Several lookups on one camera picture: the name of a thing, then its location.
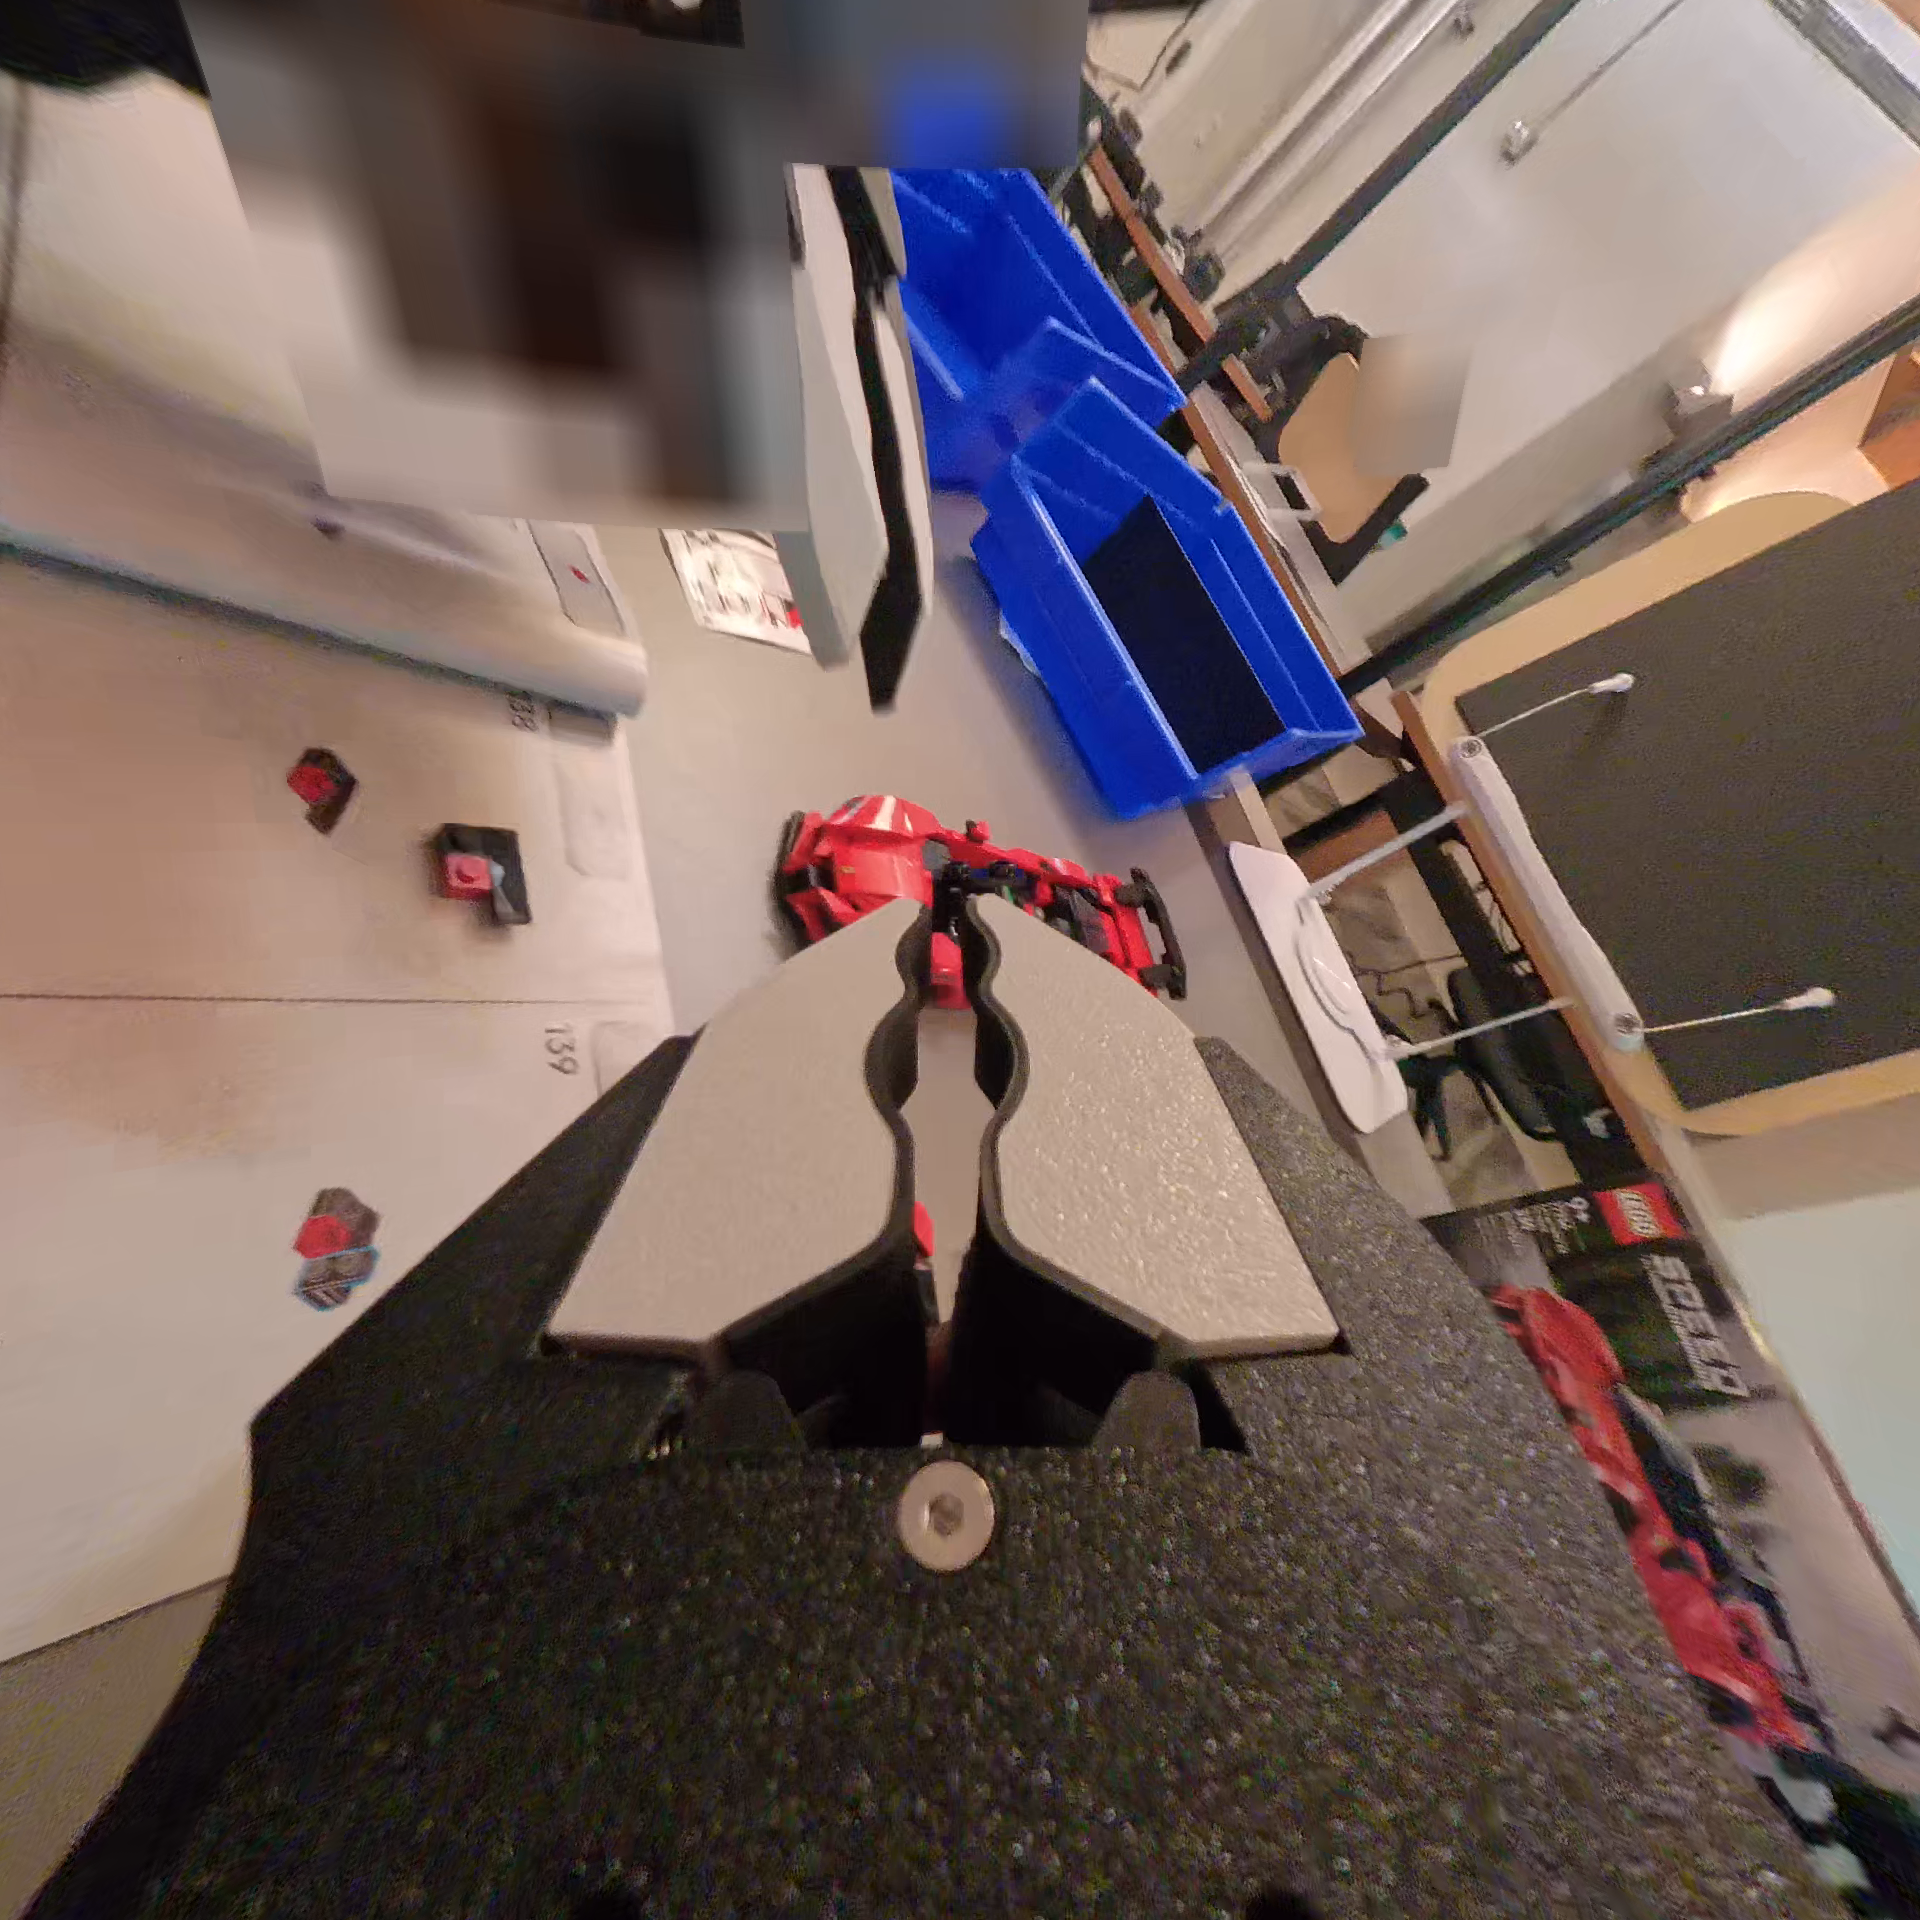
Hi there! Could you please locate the small black red brick assembly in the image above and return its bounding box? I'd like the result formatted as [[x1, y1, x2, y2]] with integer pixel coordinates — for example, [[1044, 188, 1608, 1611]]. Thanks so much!
[[432, 820, 536, 927]]

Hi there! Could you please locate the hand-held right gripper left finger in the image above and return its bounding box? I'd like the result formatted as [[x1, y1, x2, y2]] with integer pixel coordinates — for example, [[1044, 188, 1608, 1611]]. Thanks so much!
[[547, 896, 930, 1371]]

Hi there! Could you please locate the wooden background desk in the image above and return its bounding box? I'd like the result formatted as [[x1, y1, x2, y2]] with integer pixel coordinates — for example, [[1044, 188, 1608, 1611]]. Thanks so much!
[[1084, 134, 1277, 424]]

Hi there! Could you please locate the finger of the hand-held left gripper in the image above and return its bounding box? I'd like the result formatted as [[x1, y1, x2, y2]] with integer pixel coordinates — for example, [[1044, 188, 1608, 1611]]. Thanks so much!
[[787, 163, 893, 672], [832, 163, 937, 714]]

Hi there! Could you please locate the blue plastic storage bin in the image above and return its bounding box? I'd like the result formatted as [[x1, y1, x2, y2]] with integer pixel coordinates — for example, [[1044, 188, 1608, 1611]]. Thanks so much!
[[969, 375, 1368, 822], [892, 164, 1192, 491]]

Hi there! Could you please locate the tan wooden chair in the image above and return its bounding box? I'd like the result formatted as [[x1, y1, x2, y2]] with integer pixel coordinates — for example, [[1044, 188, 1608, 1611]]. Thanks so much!
[[1276, 347, 1437, 588]]

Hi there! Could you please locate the red brick-built toy car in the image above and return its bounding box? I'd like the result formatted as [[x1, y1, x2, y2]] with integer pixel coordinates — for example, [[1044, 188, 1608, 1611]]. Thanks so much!
[[776, 792, 1192, 1011]]

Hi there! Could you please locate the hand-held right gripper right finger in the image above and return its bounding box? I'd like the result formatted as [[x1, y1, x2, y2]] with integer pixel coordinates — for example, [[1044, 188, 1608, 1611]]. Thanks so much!
[[968, 892, 1341, 1367]]

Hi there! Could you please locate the white instruction booklet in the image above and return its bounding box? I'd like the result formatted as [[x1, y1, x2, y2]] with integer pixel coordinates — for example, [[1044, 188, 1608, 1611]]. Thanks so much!
[[0, 60, 674, 1660]]

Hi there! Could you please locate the white bar bracket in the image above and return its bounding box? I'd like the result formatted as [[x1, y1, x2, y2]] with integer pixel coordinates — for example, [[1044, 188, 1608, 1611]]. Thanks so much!
[[1448, 732, 1649, 1050]]

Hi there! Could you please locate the white round base plate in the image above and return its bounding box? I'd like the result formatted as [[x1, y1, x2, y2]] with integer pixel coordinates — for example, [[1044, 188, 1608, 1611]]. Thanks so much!
[[1228, 838, 1414, 1136]]

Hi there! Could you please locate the white sticker sheet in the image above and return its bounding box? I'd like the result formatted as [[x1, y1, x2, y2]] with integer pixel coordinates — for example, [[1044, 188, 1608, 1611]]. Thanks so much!
[[660, 526, 813, 655]]

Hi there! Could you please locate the toy set cardboard box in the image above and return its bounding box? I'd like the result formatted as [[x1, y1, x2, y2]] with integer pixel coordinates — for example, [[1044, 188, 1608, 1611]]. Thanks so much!
[[1421, 1178, 1920, 1920]]

